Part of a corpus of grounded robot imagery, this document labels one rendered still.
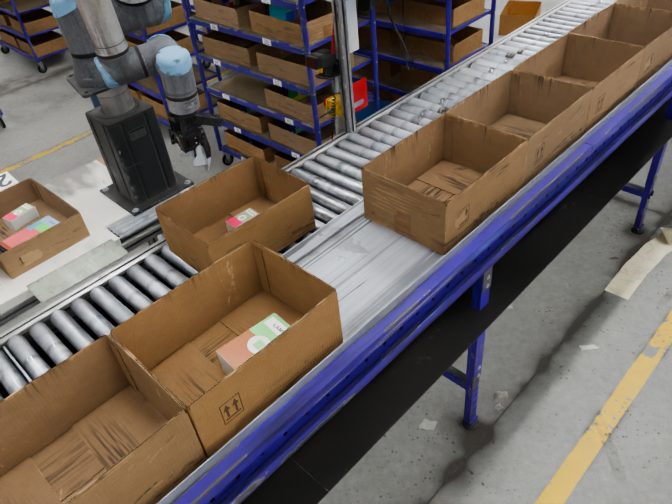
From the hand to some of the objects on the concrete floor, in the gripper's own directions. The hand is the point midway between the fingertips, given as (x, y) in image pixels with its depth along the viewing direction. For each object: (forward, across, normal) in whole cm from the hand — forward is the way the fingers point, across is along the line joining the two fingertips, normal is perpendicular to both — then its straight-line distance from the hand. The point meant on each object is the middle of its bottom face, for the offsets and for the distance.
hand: (203, 162), depth 184 cm
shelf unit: (+108, -74, +205) cm, 243 cm away
